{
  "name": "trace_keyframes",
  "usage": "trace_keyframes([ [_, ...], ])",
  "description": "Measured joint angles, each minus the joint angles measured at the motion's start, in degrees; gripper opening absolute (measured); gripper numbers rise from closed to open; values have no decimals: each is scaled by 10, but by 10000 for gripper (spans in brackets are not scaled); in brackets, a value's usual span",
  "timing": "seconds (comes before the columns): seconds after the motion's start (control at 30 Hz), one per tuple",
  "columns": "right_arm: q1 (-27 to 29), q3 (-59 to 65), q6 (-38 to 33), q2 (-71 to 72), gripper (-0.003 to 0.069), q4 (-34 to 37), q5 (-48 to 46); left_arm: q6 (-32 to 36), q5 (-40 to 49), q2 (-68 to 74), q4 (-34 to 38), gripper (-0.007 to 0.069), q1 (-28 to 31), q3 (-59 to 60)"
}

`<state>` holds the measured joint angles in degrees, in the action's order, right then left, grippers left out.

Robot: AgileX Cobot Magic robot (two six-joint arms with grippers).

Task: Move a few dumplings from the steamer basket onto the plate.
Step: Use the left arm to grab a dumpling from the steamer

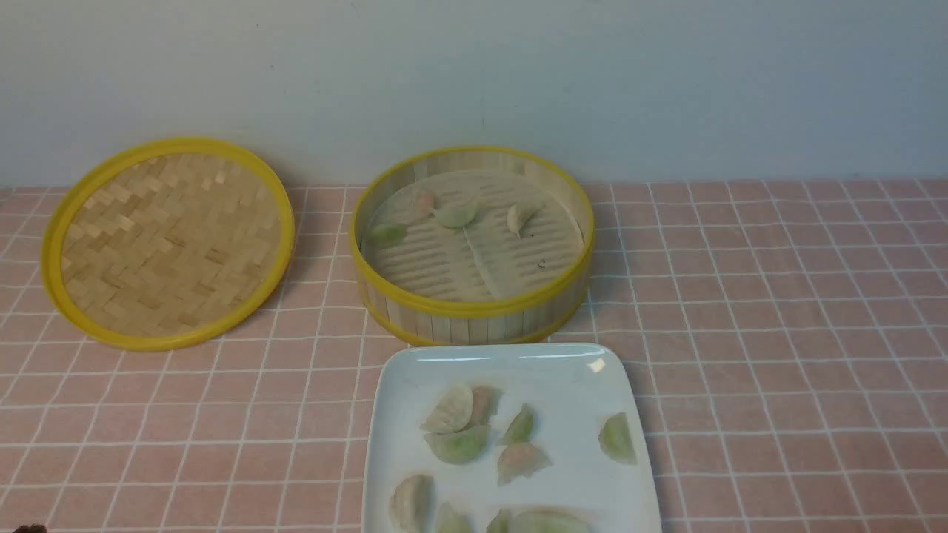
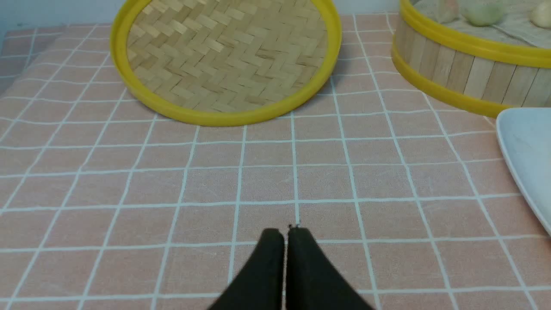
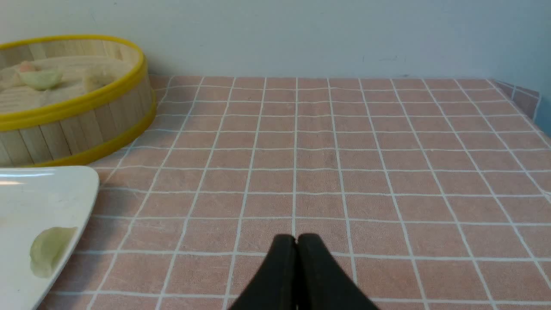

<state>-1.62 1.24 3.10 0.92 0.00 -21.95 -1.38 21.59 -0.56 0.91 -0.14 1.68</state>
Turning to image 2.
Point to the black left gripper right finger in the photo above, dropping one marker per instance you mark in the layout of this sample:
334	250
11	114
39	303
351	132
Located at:
313	283

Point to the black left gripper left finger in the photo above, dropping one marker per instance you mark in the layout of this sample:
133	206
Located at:
259	284

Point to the white square plate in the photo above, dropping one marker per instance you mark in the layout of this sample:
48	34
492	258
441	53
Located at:
524	136

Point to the pink checkered tablecloth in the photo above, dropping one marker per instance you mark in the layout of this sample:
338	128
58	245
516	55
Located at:
106	205

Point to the woven bamboo steamer lid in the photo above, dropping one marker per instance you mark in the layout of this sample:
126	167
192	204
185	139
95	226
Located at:
225	62

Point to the bamboo steamer basket yellow rim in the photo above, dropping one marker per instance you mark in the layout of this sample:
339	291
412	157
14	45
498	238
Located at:
474	74

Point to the green dumpling in steamer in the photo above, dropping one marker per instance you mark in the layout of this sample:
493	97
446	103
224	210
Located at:
483	12

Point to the white steamer liner cloth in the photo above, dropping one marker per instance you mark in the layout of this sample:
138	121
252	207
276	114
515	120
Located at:
515	29

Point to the pale white dumpling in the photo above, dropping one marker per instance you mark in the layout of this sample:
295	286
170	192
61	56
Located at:
540	16

